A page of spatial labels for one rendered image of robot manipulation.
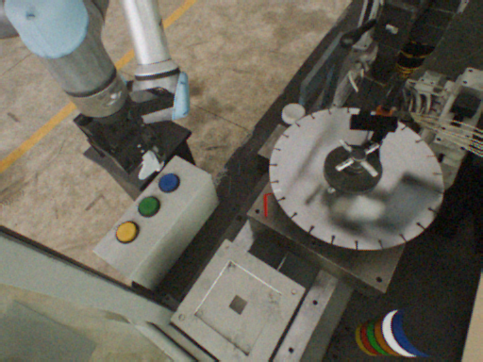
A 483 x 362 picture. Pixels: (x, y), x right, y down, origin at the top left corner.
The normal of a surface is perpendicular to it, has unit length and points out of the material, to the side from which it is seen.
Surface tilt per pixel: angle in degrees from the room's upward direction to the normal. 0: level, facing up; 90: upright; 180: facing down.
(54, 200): 0
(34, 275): 90
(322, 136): 0
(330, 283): 0
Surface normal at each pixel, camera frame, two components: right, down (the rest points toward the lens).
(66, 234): -0.10, -0.50
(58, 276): 0.83, 0.44
